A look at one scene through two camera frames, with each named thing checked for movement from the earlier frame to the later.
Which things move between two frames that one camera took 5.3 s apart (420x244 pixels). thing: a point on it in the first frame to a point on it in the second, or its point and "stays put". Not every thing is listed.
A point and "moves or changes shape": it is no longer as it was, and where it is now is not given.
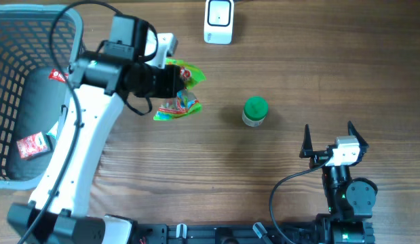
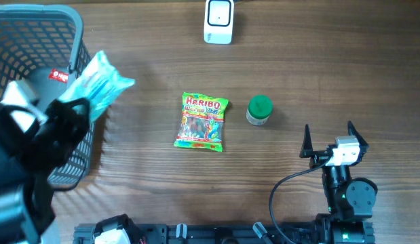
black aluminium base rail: [228, 233] stays put
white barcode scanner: [219, 22] stays put
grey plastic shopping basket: [33, 45] stays put
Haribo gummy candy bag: [185, 104] to [202, 120]
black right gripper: [307, 151] stays put
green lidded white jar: [255, 110] moves or changes shape
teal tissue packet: [53, 131] moves or changes shape
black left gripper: [174, 82] to [58, 112]
